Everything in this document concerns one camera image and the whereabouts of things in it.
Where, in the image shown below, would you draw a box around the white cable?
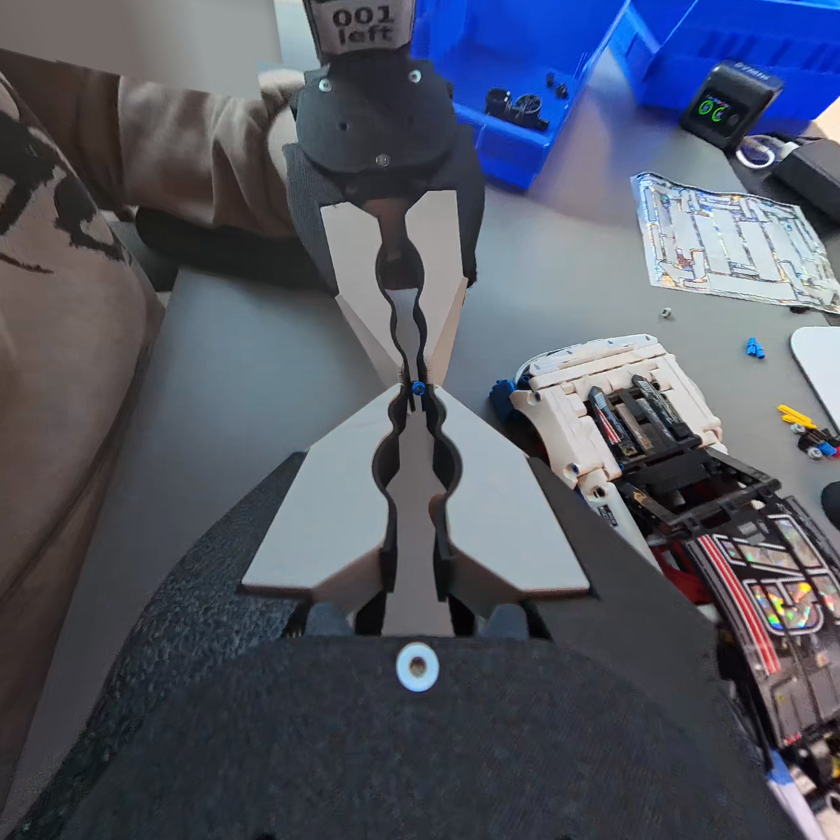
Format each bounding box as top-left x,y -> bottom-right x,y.
734,133 -> 800,172

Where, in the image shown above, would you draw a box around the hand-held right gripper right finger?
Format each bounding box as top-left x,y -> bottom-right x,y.
425,385 -> 592,636

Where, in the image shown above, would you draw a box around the black power adapter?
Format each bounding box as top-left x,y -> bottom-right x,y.
771,136 -> 840,225

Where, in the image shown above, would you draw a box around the blue plastic bin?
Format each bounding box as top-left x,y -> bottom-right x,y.
610,0 -> 840,139
410,0 -> 634,193

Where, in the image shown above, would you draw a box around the person's left forearm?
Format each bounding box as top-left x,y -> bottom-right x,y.
115,66 -> 308,238

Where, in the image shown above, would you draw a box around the person's torso in beige sweatshirt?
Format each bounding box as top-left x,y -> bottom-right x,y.
0,49 -> 165,788

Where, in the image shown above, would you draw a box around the toy brick race car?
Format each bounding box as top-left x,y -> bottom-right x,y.
489,335 -> 840,840

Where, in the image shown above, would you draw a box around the black device with screen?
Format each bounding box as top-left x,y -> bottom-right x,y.
679,60 -> 785,156

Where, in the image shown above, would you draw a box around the cluster of small brick pieces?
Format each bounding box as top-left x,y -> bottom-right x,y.
791,423 -> 840,460

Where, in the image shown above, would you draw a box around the black brick gear parts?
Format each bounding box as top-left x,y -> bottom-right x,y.
484,88 -> 551,131

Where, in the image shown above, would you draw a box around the grey desk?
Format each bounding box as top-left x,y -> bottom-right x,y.
0,46 -> 840,840

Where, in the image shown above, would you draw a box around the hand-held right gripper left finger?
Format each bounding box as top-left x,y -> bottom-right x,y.
240,384 -> 409,635

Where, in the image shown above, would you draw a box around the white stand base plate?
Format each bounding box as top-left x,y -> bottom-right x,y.
789,326 -> 840,434

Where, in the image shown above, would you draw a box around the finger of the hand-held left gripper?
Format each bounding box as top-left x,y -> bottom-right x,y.
320,200 -> 416,387
403,189 -> 470,389

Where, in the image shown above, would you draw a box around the shiny sticker sheet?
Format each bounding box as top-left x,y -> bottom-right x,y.
630,172 -> 840,315

